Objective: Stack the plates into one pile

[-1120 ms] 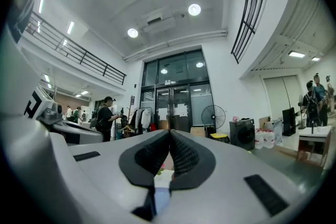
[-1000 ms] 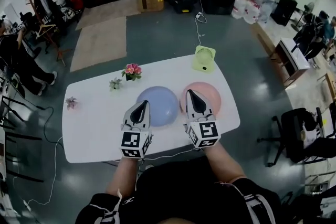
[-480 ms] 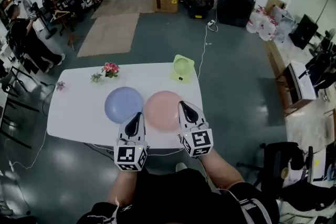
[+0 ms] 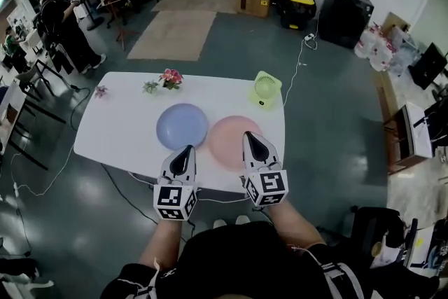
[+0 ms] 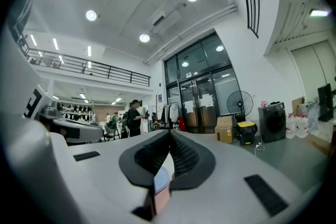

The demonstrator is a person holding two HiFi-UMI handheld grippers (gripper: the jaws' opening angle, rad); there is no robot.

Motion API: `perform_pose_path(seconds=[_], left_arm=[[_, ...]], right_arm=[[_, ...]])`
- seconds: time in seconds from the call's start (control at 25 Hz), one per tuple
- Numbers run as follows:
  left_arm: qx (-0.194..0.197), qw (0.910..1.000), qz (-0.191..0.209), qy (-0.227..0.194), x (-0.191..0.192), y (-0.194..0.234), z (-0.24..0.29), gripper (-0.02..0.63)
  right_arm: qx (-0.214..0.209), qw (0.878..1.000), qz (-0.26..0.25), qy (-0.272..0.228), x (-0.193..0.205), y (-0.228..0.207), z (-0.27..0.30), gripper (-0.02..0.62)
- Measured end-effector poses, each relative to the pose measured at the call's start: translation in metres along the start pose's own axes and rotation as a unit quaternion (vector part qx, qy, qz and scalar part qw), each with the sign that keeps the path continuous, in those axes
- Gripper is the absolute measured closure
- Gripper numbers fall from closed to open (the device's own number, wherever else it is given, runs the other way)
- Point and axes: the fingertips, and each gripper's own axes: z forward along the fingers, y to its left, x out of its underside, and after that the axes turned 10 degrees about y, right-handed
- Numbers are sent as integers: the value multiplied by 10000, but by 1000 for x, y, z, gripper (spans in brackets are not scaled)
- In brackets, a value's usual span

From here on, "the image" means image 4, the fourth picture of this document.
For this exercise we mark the wooden hanger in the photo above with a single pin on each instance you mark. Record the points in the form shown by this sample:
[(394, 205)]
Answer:
[(104, 0)]

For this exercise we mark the pile of water bottles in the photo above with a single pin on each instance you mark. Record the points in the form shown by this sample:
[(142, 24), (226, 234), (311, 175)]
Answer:
[(378, 45)]

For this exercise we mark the person's white shoe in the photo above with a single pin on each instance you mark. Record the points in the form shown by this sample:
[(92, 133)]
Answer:
[(242, 220), (220, 223)]

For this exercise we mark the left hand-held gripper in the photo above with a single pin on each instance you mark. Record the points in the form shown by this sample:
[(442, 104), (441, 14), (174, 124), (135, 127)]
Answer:
[(173, 199)]

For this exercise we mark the pink plate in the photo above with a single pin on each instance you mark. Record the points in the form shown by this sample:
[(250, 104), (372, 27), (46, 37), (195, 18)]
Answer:
[(227, 136)]

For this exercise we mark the person's right forearm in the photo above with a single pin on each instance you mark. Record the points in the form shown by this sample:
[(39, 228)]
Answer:
[(294, 224)]

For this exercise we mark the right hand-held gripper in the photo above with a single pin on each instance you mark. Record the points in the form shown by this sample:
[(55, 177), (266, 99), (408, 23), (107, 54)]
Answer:
[(267, 185)]

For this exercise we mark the white side desk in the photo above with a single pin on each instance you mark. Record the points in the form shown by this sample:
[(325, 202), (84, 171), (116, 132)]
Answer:
[(416, 136)]

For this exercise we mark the black cabinet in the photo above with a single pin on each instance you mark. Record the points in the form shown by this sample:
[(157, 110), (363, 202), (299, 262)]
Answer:
[(344, 17)]

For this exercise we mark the person's left white shoe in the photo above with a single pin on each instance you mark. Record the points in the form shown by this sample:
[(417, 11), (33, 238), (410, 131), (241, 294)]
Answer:
[(220, 223)]

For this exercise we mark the black legged white table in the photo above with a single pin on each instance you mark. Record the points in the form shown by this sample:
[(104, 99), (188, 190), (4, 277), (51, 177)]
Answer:
[(15, 94)]

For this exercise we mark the person's left forearm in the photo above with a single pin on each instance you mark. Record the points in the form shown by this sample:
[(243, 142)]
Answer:
[(161, 241)]

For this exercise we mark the red pink flower pot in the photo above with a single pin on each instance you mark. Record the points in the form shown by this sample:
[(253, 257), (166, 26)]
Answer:
[(171, 77)]

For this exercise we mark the blue plate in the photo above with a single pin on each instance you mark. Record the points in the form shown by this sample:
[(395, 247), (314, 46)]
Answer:
[(178, 124)]

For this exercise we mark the black bag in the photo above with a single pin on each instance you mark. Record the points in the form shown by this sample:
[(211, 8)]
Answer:
[(378, 231)]

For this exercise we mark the green desk fan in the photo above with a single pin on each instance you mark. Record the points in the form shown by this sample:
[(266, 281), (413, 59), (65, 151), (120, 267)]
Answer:
[(266, 87)]

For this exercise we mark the white power strip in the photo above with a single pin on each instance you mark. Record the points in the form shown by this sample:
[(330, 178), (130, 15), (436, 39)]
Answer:
[(308, 37), (15, 189)]

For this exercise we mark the person's right white shoe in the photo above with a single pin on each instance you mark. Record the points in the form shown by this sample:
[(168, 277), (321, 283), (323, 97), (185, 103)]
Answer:
[(242, 220)]

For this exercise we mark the person's black clothing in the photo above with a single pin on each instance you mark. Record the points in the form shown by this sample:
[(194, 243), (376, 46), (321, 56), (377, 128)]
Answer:
[(238, 255)]

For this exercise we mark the beige floor mat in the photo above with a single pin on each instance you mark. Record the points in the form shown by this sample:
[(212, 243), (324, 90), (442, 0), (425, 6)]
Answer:
[(171, 35), (196, 1)]

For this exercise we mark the pale pink flower pot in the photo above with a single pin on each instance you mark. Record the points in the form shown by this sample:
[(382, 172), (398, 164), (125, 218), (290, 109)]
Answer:
[(101, 91)]

